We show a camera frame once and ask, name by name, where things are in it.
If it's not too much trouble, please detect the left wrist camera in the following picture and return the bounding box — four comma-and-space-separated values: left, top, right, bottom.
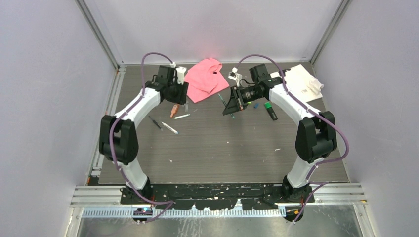
170, 62, 187, 85

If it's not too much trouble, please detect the green gel pen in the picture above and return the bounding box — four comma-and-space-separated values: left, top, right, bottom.
218, 93, 236, 119

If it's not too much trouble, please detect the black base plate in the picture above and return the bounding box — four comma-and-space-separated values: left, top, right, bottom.
120, 183, 314, 210

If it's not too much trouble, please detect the orange highlighter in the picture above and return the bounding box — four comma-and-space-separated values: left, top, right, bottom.
170, 104, 180, 118

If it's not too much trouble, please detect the pink cloth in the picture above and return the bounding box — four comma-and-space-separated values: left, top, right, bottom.
184, 58, 229, 103

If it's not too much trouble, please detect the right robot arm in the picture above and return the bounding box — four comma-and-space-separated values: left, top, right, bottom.
222, 64, 337, 202

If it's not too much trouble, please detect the white cloth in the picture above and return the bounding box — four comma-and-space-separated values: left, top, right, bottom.
284, 64, 324, 102

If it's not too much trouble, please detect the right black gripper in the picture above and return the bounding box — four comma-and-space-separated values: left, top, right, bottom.
223, 84, 263, 116

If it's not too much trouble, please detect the black pen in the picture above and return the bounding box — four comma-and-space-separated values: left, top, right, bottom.
148, 116, 163, 131

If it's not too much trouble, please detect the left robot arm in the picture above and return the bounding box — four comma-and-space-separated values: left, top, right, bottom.
98, 66, 189, 204

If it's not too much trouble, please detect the black green highlighter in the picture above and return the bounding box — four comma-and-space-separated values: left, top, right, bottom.
264, 102, 278, 121

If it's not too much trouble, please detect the white marker pen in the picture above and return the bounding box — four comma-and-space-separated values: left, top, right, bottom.
174, 114, 191, 119

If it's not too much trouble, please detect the white blue marker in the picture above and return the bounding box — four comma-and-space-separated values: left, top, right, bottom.
161, 122, 179, 134

